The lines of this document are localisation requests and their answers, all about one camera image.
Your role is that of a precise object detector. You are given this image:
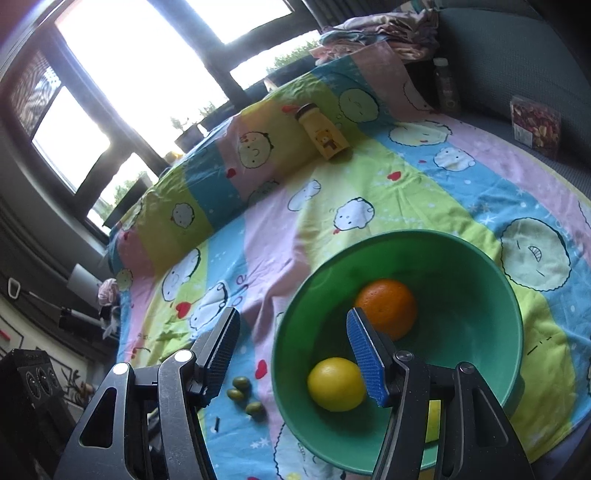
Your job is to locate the small green olive fruit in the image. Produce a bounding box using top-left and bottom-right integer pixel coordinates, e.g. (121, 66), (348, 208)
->
(232, 376), (252, 392)

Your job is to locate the yellow lemon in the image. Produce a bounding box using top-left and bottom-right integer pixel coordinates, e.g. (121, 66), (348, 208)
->
(307, 357), (367, 412)

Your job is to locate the orange fruit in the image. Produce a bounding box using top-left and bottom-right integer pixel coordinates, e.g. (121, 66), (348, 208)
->
(355, 279), (418, 341)

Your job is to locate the green plastic bowl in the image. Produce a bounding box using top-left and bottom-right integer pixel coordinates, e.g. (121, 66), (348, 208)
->
(271, 230), (533, 479)

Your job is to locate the pink cloth bundle left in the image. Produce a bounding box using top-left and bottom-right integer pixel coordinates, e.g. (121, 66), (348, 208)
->
(97, 278), (120, 307)

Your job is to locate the dark flower pot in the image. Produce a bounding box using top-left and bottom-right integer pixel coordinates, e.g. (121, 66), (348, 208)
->
(174, 124), (204, 153)

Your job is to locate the colourful snack box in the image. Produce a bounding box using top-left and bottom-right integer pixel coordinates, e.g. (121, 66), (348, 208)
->
(510, 96), (562, 159)

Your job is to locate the colourful cartoon bed sheet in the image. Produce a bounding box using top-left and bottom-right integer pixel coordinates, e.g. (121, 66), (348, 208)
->
(108, 46), (590, 479)

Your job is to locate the yellow cartoon bottle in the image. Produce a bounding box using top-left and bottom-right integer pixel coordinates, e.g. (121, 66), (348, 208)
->
(294, 103), (349, 160)

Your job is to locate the dark bottle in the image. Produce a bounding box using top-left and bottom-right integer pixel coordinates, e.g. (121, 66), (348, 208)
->
(433, 57), (461, 116)

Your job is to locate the grey green sofa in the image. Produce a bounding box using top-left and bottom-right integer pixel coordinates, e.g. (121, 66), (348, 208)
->
(438, 1), (590, 194)

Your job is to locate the pink crumpled cloth right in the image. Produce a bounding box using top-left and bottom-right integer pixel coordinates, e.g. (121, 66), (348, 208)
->
(310, 8), (439, 65)

